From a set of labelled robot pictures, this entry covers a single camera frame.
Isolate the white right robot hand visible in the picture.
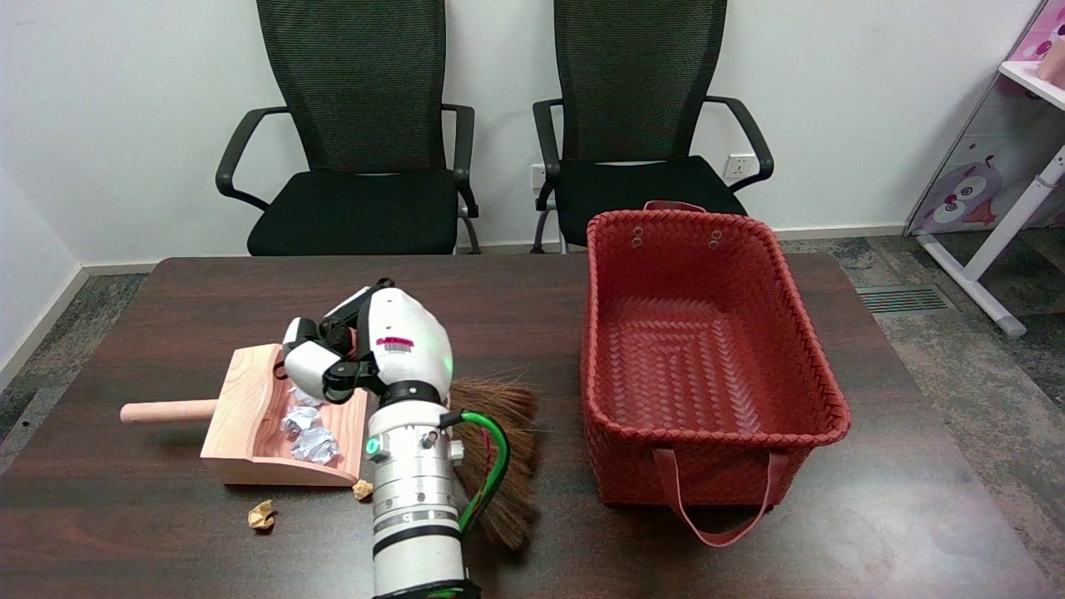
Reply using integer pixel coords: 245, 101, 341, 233
279, 279, 455, 408

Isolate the brown whisk broom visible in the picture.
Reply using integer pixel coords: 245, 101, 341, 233
445, 377, 540, 552

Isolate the wooden dustpan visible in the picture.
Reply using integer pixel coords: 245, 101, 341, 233
120, 342, 372, 488

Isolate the black mesh office chair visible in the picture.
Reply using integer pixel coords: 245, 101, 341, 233
532, 0, 775, 255
215, 0, 482, 256

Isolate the red woven basket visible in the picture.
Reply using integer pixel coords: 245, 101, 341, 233
580, 200, 851, 547

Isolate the floor vent grille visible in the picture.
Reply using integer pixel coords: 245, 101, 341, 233
855, 285, 954, 314

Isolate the pink white shelf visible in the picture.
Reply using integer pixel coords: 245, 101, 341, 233
998, 0, 1065, 109

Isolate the green cable loop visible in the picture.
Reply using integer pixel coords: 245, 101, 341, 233
453, 411, 510, 533

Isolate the white desk leg frame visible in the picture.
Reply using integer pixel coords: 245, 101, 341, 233
918, 146, 1065, 338

